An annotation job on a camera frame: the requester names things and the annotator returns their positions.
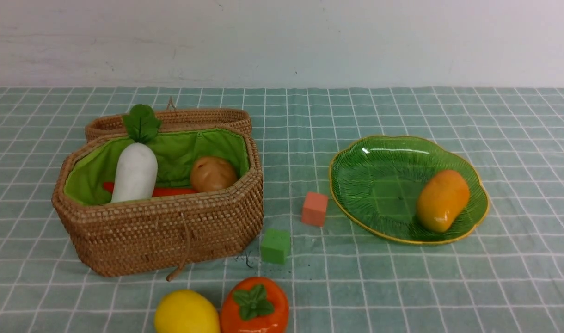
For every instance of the brown toy potato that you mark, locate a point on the brown toy potato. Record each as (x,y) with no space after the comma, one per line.
(212,173)

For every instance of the orange toy persimmon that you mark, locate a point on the orange toy persimmon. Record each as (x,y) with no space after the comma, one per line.
(255,305)

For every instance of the white toy radish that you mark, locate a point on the white toy radish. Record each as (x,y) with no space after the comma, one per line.
(137,166)

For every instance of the orange yellow toy mango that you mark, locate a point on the orange yellow toy mango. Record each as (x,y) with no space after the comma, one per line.
(442,199)

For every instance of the orange toy carrot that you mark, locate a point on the orange toy carrot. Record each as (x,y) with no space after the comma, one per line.
(159,191)

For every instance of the yellow toy lemon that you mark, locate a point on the yellow toy lemon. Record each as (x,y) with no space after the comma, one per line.
(186,311)

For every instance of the orange foam cube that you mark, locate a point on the orange foam cube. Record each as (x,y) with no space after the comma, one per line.
(314,209)

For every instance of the green foam cube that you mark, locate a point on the green foam cube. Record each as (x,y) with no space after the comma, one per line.
(275,246)

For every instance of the green glass leaf plate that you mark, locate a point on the green glass leaf plate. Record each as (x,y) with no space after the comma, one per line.
(377,180)

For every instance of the woven rattan basket lid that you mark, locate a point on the woven rattan basket lid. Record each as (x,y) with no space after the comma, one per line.
(173,118)

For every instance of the woven rattan basket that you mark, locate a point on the woven rattan basket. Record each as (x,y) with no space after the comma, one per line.
(116,239)

